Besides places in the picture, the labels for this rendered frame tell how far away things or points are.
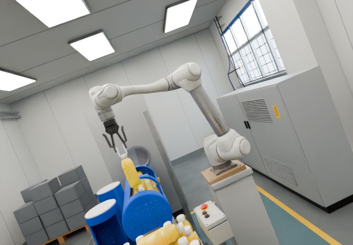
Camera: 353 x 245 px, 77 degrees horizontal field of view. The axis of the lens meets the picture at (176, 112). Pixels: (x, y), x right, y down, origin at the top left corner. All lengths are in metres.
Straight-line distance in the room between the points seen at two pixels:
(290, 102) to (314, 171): 0.75
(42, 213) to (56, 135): 2.49
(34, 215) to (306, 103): 4.90
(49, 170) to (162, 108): 3.59
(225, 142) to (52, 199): 4.09
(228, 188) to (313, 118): 1.30
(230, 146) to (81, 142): 5.69
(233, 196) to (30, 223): 4.34
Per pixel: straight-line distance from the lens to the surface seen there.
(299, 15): 3.47
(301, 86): 2.57
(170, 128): 6.49
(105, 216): 2.11
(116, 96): 1.19
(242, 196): 1.77
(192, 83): 1.44
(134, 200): 1.34
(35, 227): 5.40
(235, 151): 1.52
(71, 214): 5.09
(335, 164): 2.83
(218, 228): 1.09
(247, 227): 1.87
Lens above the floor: 1.63
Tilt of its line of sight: 2 degrees down
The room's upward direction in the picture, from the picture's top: 22 degrees counter-clockwise
